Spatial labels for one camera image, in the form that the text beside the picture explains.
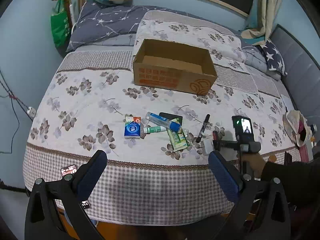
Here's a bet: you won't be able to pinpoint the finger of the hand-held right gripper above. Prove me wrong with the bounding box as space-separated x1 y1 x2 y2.
212 140 241 152

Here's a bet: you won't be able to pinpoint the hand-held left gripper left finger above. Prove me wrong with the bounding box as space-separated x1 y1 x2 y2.
24 150 108 240

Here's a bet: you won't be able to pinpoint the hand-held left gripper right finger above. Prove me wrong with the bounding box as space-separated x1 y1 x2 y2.
208 150 292 240

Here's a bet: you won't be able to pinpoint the small clear round container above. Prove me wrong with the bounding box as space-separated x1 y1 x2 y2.
201 135 214 156

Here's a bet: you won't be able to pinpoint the black marker pen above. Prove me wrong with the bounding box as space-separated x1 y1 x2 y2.
196 114 210 143

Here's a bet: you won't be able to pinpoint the green tissue packet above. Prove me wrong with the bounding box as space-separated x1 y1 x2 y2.
166 127 190 152

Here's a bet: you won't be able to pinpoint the blue tissue packet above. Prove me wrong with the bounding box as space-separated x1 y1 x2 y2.
124 121 142 139

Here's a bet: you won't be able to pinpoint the black smartphone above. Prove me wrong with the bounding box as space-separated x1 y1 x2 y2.
159 112 183 125

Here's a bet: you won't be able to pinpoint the clear bottle blue cap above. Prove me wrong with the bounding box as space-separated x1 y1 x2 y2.
145 112 182 132

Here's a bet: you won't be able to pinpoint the green toothpaste tube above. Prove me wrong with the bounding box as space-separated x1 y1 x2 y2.
143 126 167 134

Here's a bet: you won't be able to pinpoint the brown cardboard box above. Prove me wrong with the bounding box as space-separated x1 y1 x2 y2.
132 39 217 96

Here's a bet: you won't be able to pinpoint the person's right forearm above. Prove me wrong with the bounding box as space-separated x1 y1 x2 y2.
261 152 320 208

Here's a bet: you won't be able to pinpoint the person's right hand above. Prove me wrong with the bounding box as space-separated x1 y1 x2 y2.
241 152 277 180

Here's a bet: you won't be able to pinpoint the lit phone screen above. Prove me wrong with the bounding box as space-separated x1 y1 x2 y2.
61 164 77 177

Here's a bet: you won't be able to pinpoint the cream cloth bag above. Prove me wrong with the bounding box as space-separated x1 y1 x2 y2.
282 110 313 147

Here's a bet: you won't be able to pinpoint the pink red cloth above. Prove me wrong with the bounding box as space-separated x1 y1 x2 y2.
299 142 313 163

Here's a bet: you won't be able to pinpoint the light grey pillow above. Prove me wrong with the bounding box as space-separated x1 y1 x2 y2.
241 45 282 80

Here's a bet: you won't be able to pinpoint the dark pillow white stars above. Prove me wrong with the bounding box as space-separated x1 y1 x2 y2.
260 39 288 77

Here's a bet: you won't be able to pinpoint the grey padded panel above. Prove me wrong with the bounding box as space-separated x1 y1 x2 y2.
271 24 320 140

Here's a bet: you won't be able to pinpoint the floral padded pillow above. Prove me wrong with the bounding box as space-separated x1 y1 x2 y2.
135 10 247 63

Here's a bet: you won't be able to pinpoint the beige blue curtain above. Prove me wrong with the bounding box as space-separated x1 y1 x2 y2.
241 0 285 46

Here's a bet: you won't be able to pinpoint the grey star print pillow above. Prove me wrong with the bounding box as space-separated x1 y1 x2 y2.
66 1 180 53

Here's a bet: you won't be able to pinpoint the green shopping bag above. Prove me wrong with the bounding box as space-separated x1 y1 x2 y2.
51 0 72 48

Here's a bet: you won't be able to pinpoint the black cable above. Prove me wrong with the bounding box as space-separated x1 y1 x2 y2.
0 67 33 155

